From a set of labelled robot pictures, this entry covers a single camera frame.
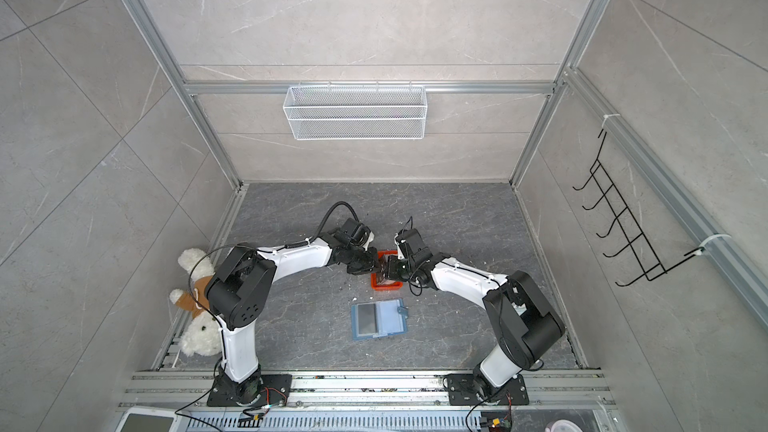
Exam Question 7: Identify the red plastic tray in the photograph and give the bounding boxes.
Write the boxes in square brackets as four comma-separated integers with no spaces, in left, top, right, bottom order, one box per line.
[370,250,403,291]

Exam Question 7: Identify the blue leather card holder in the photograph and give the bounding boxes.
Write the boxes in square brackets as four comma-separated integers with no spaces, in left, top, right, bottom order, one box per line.
[351,299,409,341]

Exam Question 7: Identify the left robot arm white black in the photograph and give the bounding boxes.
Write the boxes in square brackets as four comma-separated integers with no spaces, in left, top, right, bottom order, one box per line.
[205,218,379,384]

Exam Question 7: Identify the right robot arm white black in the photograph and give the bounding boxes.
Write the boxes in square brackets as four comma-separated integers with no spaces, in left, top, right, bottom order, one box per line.
[386,229,566,397]

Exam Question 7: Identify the white plush bunny toy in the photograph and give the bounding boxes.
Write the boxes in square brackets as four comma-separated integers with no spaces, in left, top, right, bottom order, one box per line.
[169,248,222,356]

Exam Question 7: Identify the white tablet device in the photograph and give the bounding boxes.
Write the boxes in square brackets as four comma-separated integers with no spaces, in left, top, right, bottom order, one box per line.
[115,406,182,432]

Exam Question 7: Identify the white wire mesh basket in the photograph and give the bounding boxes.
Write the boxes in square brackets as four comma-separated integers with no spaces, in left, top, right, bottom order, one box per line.
[283,85,428,141]

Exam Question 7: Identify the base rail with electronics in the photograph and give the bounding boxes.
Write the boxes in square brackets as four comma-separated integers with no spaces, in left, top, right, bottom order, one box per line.
[118,369,626,431]

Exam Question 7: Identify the black wire hook rack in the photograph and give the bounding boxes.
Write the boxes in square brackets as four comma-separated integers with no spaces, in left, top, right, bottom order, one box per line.
[571,129,705,288]

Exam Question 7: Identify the aluminium frame rails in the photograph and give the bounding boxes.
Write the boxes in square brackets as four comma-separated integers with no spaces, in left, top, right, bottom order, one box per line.
[122,0,767,324]

